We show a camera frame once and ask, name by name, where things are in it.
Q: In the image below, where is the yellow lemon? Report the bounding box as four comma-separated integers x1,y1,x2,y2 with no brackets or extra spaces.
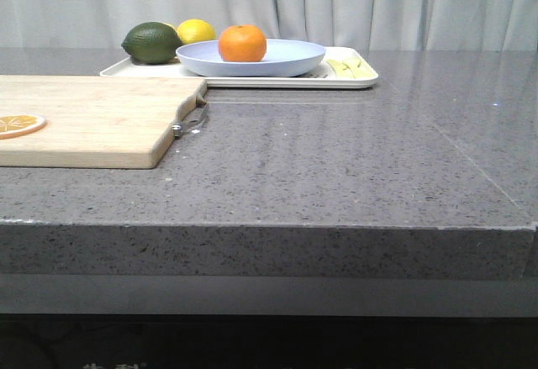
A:
176,18,216,45

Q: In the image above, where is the grey cutting board strap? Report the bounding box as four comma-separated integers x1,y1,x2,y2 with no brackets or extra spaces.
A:
171,93,210,139

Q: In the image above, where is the orange fruit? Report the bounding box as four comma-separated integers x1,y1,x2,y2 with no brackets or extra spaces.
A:
218,24,267,62

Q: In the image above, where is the white curtain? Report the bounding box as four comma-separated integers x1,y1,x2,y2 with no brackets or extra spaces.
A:
1,0,537,51

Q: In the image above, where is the orange slice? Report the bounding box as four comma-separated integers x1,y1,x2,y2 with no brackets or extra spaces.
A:
1,114,47,140

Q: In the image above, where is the bamboo cutting board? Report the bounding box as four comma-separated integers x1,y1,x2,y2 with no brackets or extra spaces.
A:
1,75,207,169

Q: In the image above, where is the blue plate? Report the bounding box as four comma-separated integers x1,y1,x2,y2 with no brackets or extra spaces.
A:
177,39,326,77

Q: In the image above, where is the white plastic tray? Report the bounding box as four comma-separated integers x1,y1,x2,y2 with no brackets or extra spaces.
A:
100,47,379,89

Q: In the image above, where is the green lime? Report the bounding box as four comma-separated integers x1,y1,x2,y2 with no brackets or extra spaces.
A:
121,22,183,65

